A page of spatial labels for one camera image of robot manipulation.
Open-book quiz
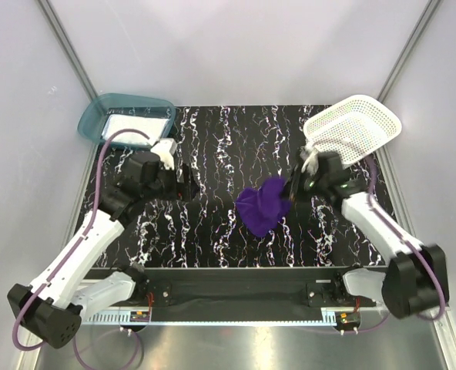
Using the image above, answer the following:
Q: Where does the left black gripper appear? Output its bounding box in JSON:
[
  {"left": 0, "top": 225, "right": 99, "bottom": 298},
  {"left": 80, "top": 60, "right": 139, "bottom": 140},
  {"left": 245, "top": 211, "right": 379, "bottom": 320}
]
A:
[{"left": 143, "top": 161, "right": 200, "bottom": 203}]

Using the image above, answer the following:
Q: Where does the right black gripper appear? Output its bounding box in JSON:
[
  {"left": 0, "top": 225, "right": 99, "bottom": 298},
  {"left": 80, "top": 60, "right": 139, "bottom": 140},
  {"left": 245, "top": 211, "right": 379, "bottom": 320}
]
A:
[{"left": 273, "top": 166, "right": 327, "bottom": 204}]

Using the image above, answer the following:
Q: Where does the purple towel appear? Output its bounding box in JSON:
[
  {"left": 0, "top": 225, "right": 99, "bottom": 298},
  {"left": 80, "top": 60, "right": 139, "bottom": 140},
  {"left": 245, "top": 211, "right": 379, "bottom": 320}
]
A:
[{"left": 236, "top": 177, "right": 292, "bottom": 237}]

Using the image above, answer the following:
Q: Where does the light blue towel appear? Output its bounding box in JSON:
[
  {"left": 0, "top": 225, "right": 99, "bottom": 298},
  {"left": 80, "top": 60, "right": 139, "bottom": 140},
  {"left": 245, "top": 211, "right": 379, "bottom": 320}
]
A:
[{"left": 102, "top": 114, "right": 171, "bottom": 147}]

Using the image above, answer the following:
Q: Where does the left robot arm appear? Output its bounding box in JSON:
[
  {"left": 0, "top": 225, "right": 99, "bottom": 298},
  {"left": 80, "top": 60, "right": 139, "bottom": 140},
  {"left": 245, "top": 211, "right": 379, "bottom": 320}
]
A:
[{"left": 7, "top": 151, "right": 200, "bottom": 351}]

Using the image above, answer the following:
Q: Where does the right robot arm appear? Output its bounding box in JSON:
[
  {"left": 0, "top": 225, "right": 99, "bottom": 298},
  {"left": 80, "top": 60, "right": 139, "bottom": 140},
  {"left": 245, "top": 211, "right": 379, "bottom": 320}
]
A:
[{"left": 283, "top": 149, "right": 449, "bottom": 319}]

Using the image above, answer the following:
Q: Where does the white plastic basket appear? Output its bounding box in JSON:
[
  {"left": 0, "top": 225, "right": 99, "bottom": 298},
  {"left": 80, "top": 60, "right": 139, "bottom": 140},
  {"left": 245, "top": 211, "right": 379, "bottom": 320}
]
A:
[{"left": 303, "top": 95, "right": 402, "bottom": 167}]

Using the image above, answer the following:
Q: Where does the teal plastic basin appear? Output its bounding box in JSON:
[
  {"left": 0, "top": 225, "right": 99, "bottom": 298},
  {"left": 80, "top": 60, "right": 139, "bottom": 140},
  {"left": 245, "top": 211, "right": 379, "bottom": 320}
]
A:
[{"left": 77, "top": 93, "right": 176, "bottom": 149}]

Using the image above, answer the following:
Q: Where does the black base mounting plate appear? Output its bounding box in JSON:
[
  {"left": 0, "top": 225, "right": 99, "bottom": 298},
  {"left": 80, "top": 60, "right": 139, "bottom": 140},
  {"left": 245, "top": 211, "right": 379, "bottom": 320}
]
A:
[{"left": 73, "top": 266, "right": 406, "bottom": 323}]

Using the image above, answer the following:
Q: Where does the left small circuit board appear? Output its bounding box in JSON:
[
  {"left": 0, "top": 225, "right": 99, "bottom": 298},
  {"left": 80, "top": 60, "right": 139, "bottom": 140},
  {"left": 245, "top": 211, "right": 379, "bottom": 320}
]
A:
[{"left": 129, "top": 310, "right": 151, "bottom": 322}]

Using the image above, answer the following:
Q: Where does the small circuit board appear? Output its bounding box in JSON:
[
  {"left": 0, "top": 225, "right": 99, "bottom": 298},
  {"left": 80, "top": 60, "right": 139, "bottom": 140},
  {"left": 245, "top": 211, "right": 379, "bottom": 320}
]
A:
[
  {"left": 129, "top": 310, "right": 151, "bottom": 322},
  {"left": 337, "top": 311, "right": 361, "bottom": 327}
]

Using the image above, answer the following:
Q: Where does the right small circuit board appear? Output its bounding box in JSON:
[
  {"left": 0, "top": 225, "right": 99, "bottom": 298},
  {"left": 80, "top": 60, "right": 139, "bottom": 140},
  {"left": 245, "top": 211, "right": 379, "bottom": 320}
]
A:
[{"left": 337, "top": 311, "right": 361, "bottom": 327}]

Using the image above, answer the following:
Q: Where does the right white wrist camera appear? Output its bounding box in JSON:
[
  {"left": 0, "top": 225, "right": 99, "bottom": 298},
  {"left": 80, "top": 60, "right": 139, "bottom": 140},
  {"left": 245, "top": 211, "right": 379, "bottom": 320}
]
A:
[{"left": 300, "top": 148, "right": 318, "bottom": 176}]

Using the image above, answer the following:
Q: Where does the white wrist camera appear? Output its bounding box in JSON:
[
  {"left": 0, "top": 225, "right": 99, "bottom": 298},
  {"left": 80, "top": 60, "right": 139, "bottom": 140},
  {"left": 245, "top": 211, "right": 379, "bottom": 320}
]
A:
[
  {"left": 150, "top": 138, "right": 177, "bottom": 170},
  {"left": 300, "top": 148, "right": 318, "bottom": 176}
]

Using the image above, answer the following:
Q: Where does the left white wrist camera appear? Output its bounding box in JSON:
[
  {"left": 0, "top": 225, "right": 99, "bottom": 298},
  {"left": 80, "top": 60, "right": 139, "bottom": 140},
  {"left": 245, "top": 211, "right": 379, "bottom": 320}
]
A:
[{"left": 150, "top": 138, "right": 177, "bottom": 170}]

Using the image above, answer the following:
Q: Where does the white slotted cable duct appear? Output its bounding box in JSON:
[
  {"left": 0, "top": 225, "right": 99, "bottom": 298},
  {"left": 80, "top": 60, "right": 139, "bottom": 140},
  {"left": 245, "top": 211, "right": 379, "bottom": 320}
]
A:
[{"left": 83, "top": 308, "right": 337, "bottom": 327}]

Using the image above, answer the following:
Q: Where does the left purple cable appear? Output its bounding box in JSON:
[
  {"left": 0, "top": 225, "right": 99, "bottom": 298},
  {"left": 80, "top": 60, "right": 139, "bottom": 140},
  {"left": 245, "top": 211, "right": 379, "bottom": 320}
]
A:
[{"left": 12, "top": 129, "right": 152, "bottom": 370}]

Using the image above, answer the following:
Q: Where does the right aluminium frame post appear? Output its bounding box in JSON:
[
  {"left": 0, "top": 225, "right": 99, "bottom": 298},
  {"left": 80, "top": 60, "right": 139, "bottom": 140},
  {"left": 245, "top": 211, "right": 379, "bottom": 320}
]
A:
[{"left": 377, "top": 0, "right": 443, "bottom": 103}]

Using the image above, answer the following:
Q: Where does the aluminium frame post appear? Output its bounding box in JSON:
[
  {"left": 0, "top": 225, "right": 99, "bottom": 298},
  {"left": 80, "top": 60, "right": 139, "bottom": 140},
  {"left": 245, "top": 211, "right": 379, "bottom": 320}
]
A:
[
  {"left": 35, "top": 0, "right": 98, "bottom": 100},
  {"left": 377, "top": 0, "right": 443, "bottom": 103}
]

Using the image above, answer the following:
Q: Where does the left aluminium frame post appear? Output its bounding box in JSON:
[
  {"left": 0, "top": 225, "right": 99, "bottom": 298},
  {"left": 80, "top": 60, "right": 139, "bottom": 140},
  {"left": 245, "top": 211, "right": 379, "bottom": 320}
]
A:
[{"left": 35, "top": 0, "right": 98, "bottom": 100}]

